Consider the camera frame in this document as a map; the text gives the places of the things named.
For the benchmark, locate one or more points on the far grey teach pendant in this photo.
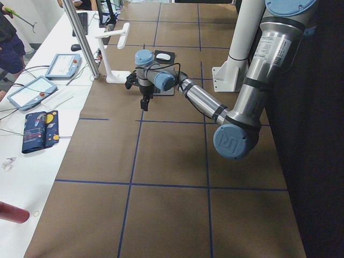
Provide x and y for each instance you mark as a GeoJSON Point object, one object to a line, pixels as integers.
{"type": "Point", "coordinates": [63, 66]}

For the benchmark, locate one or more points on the near grey teach pendant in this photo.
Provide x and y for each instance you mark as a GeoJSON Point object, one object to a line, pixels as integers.
{"type": "Point", "coordinates": [32, 94]}

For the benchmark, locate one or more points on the red cylindrical bottle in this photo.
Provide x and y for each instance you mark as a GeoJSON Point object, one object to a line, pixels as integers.
{"type": "Point", "coordinates": [13, 213]}

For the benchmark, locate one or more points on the near orange black usb hub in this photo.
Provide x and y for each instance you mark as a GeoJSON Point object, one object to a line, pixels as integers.
{"type": "Point", "coordinates": [99, 55]}

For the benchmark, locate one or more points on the grey laptop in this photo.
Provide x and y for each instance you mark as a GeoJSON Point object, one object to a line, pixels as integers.
{"type": "Point", "coordinates": [163, 79]}

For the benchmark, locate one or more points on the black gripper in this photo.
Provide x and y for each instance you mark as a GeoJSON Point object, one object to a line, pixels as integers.
{"type": "Point", "coordinates": [146, 93]}

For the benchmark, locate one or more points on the black desk mouse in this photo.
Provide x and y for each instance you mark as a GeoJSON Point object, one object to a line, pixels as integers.
{"type": "Point", "coordinates": [75, 47]}

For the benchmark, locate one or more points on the black mouse pad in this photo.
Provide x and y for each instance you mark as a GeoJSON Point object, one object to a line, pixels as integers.
{"type": "Point", "coordinates": [171, 61]}

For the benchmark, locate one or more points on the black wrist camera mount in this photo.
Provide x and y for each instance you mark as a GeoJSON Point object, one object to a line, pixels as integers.
{"type": "Point", "coordinates": [131, 80]}

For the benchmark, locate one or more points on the black keyboard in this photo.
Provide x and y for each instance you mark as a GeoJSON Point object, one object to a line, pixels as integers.
{"type": "Point", "coordinates": [83, 18]}

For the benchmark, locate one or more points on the aluminium frame post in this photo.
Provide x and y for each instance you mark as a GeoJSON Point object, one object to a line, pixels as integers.
{"type": "Point", "coordinates": [82, 40]}

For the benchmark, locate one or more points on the dark blue patterned pouch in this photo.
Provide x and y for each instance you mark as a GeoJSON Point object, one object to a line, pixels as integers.
{"type": "Point", "coordinates": [41, 131]}

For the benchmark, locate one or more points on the black monitor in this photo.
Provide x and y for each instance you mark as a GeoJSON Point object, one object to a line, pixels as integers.
{"type": "Point", "coordinates": [107, 18]}

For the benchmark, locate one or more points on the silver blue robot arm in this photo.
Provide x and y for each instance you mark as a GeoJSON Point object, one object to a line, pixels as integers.
{"type": "Point", "coordinates": [265, 39]}

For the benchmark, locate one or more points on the grey teach pendant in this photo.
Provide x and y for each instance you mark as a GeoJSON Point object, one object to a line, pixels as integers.
{"type": "Point", "coordinates": [32, 94]}
{"type": "Point", "coordinates": [63, 66]}

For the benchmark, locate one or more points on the seated person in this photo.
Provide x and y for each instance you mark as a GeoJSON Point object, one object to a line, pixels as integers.
{"type": "Point", "coordinates": [12, 48]}

